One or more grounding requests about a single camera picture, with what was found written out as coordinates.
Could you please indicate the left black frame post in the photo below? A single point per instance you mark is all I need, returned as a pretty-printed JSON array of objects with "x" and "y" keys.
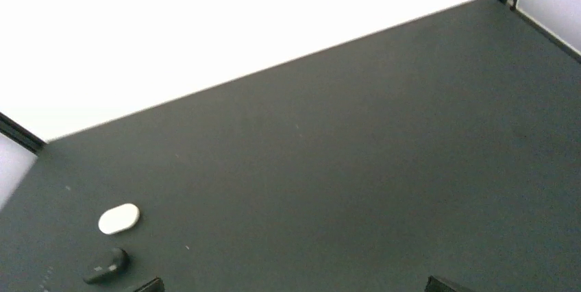
[{"x": 20, "y": 135}]

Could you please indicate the white earbud charging case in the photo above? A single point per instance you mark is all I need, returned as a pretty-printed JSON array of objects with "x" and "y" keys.
[{"x": 119, "y": 219}]

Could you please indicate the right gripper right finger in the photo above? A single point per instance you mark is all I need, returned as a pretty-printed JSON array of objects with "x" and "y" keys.
[{"x": 438, "y": 284}]

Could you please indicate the black earbud charging case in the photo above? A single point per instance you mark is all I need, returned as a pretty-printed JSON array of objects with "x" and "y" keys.
[{"x": 106, "y": 266}]

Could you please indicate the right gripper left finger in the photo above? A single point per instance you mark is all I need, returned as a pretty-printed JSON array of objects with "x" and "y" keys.
[{"x": 151, "y": 285}]

